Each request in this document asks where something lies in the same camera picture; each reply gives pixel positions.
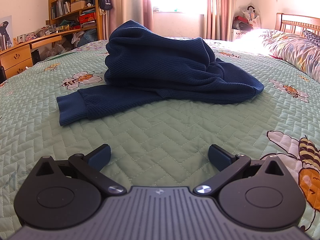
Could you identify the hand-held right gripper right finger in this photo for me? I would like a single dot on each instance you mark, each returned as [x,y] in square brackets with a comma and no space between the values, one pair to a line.
[218,157]

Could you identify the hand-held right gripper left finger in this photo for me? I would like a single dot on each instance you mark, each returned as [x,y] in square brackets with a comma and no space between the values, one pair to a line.
[100,156]

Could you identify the blue knit sweater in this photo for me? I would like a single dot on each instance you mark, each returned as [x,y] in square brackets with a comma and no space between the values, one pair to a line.
[160,62]

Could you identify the green quilted bee bedspread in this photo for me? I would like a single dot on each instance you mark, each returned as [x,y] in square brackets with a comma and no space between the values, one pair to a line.
[160,135]

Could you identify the black box under desk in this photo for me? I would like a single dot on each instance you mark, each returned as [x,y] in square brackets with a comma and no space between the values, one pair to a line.
[35,57]

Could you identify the blue bag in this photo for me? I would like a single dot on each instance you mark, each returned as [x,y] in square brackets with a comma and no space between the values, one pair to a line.
[87,38]

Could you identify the wooden desk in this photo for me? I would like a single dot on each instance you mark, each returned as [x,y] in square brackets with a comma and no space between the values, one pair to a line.
[17,55]

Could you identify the floral pillow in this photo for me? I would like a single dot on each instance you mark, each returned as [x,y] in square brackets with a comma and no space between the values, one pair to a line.
[292,47]

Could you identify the framed photos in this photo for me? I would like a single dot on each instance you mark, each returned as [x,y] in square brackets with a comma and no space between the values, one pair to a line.
[26,37]

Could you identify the pile of plastic bags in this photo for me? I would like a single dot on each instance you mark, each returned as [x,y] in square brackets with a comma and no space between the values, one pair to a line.
[246,17]

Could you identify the pink curtain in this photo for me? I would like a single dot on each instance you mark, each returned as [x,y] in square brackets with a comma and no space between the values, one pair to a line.
[127,2]
[217,7]

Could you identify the dark patterned pillow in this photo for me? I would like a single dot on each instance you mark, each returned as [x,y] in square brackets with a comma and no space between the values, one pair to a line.
[312,38]

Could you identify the wooden headboard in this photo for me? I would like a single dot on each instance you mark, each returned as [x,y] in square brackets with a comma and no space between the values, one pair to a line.
[295,22]

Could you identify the wall poster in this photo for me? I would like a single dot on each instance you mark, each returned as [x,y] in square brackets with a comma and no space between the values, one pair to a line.
[5,32]

